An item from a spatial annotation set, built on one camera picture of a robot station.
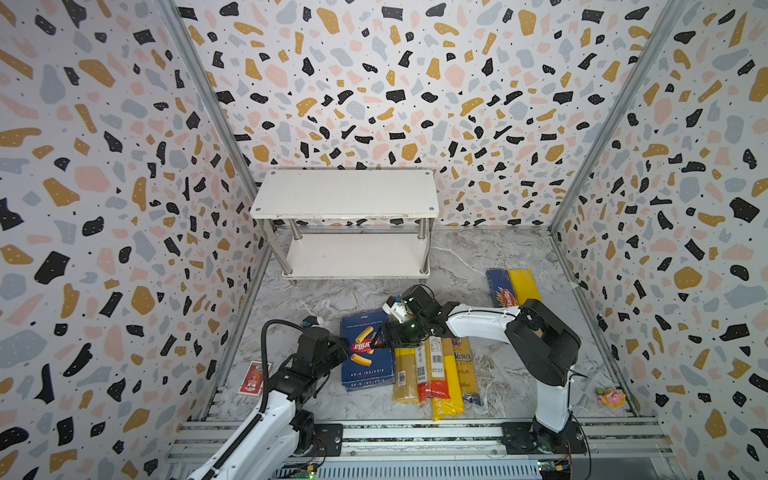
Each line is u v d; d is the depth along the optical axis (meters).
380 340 0.82
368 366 0.80
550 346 0.50
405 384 0.81
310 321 0.76
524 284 1.04
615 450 0.77
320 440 0.73
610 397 0.78
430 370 0.81
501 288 1.00
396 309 0.85
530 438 0.73
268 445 0.57
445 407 0.77
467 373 0.83
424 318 0.73
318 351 0.64
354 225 1.25
